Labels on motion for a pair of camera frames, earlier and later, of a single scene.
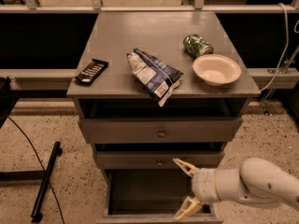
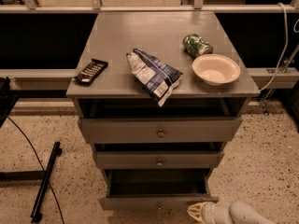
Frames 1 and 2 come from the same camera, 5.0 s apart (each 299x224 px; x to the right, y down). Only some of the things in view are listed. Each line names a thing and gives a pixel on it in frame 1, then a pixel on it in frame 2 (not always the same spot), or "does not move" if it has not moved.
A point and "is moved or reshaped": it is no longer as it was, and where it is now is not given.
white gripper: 204,185 to 209,212
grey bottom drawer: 150,196 is moved or reshaped
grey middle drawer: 159,160 does not move
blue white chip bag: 159,78 does not move
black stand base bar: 35,215 does not move
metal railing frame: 262,78 does not move
